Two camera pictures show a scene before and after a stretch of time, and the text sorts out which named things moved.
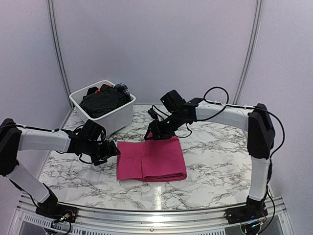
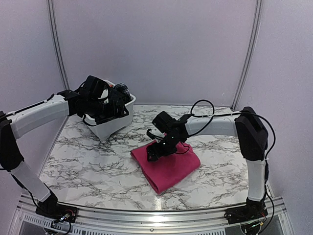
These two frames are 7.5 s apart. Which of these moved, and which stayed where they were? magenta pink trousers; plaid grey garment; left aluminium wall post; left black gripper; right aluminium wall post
Moved: left black gripper; magenta pink trousers
Stayed: plaid grey garment; left aluminium wall post; right aluminium wall post
